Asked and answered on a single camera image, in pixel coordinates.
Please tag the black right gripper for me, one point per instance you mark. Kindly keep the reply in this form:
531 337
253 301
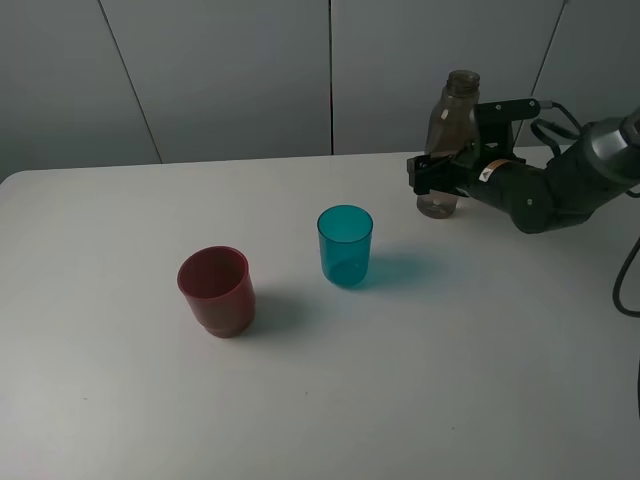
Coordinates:
491 147

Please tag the smoky transparent water bottle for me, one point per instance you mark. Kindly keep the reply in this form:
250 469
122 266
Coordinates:
451 126

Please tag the teal transparent plastic cup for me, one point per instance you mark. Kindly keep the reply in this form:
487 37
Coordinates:
345 234

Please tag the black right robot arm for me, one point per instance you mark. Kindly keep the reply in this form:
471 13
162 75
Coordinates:
601 164

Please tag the red plastic cup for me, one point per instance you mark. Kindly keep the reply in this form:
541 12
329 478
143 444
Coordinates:
217 286

